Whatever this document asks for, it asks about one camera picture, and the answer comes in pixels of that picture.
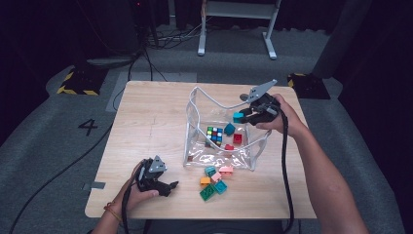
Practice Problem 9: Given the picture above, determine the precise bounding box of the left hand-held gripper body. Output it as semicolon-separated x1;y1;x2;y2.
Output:
135;154;172;198

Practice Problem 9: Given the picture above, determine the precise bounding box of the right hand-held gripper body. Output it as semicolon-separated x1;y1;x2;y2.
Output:
246;79;282;127

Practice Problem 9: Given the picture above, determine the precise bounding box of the green toy brick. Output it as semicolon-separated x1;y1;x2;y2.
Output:
199;183;218;202

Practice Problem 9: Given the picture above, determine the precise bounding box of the colourful cube puzzle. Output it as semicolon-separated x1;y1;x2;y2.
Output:
206;126;225;147

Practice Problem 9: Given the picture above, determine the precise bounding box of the clear plastic bag white trim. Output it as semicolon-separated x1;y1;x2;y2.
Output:
182;86;272;173

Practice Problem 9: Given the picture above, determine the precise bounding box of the person's left hand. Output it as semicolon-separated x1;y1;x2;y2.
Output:
112;160;161;215

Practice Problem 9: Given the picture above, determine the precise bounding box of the person's right hand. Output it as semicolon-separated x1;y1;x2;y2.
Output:
255;93;308;138

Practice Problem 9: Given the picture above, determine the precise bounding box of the black yellow striped base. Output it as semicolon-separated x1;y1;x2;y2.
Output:
286;72;331;100
56;66;109;97

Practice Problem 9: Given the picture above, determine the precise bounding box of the person's dark clothing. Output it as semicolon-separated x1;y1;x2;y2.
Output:
142;219;283;234

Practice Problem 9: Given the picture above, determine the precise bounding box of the grey tape strip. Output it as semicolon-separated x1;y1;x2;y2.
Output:
82;180;107;191

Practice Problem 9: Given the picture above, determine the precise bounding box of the white metal stand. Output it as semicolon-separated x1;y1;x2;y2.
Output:
197;0;282;60

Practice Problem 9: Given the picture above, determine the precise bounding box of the grey column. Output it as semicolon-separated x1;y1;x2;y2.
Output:
311;0;374;80

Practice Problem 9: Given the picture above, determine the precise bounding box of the grey flat stand base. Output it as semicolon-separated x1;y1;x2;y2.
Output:
86;56;137;68

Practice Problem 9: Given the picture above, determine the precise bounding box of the black equipment cabinet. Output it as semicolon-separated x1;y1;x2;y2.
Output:
96;0;144;59

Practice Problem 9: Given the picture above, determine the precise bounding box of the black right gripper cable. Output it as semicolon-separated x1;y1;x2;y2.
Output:
277;106;296;234

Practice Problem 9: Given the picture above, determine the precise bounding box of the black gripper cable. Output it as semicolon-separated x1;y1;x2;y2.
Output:
121;161;145;234
277;106;296;234

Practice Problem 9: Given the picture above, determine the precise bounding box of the thin wrist bracelet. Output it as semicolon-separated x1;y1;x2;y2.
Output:
103;201;123;224

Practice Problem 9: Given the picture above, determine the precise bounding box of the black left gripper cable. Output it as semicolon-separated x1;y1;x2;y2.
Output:
121;161;145;234

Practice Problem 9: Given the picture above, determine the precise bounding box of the long black floor cable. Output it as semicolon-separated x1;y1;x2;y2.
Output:
8;125;114;234

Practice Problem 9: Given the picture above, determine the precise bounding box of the thin black floor cable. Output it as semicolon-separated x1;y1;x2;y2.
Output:
111;48;137;112

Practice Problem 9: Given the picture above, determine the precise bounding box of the bundle of floor cables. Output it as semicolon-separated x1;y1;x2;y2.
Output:
142;19;208;50

